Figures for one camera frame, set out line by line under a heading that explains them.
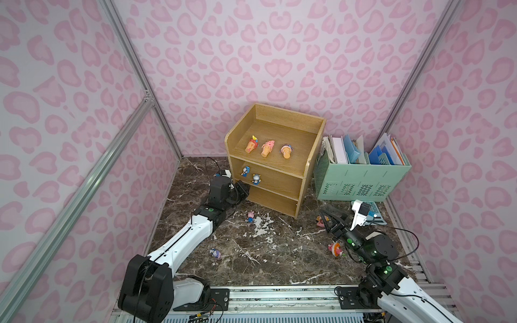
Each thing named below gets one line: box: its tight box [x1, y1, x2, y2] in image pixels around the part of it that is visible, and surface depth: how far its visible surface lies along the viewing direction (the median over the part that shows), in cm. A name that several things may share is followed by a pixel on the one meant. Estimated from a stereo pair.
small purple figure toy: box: [209, 247, 222, 259], surface depth 84 cm
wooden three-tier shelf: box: [224, 102, 328, 219], surface depth 84 cm
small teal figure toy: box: [251, 173, 262, 186], surface depth 88 cm
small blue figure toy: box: [240, 166, 251, 177], surface depth 90 cm
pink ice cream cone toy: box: [261, 139, 276, 158], surface depth 77 cm
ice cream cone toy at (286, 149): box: [280, 144, 294, 159], surface depth 76 cm
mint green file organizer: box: [313, 152, 412, 202], surface depth 89 cm
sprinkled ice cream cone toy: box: [245, 135, 259, 154], surface depth 79 cm
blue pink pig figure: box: [247, 210, 255, 223], surface depth 96 cm
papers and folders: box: [321, 132, 408, 166], surface depth 89 cm
